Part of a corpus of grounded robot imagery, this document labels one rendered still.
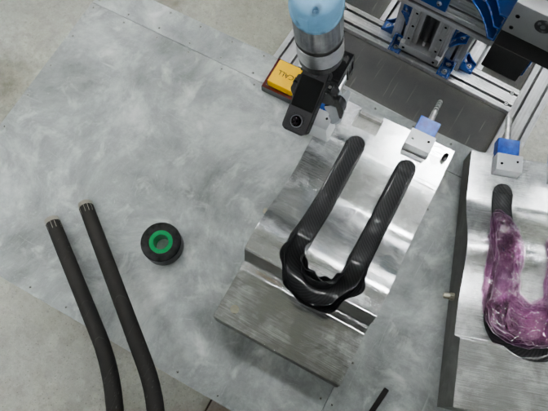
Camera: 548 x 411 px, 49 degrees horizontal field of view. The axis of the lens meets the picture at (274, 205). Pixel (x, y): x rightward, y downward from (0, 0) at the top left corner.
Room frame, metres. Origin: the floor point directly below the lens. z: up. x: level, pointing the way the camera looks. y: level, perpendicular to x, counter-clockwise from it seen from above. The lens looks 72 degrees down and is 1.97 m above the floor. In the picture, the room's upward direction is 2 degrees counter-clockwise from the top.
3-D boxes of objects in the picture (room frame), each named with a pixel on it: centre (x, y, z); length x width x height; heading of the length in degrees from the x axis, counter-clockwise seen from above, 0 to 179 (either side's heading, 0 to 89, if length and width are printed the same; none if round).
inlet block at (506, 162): (0.48, -0.47, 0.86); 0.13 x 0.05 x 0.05; 167
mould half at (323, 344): (0.31, -0.12, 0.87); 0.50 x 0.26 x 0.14; 149
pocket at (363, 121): (0.53, -0.19, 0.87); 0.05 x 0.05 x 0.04; 59
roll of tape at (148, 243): (0.31, 0.22, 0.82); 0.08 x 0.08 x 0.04
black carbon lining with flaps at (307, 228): (0.31, -0.14, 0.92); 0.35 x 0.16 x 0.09; 149
